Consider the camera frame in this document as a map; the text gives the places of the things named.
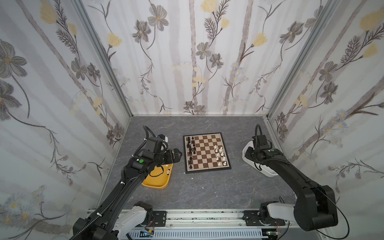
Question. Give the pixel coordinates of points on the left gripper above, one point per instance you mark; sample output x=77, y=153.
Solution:
x=172, y=154

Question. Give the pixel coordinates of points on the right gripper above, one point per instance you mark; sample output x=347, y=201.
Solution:
x=260, y=143

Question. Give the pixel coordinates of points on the white plastic tray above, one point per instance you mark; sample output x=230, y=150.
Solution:
x=261, y=168

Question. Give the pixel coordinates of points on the brown folding chess board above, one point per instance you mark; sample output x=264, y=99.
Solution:
x=205, y=153

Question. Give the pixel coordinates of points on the yellow plastic tray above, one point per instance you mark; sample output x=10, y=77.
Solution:
x=158, y=178

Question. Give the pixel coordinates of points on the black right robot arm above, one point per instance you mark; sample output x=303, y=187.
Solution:
x=315, y=206

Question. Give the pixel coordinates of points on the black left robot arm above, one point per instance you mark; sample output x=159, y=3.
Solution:
x=141, y=164

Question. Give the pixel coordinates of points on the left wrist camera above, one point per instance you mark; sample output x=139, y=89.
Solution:
x=163, y=137

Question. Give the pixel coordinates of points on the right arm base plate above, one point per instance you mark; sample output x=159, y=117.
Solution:
x=253, y=218

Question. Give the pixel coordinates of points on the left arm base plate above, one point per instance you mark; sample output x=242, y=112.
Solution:
x=158, y=220

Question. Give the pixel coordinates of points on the aluminium mounting rail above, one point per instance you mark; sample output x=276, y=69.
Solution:
x=210, y=219

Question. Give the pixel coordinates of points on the white slotted cable duct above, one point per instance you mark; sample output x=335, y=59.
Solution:
x=198, y=234

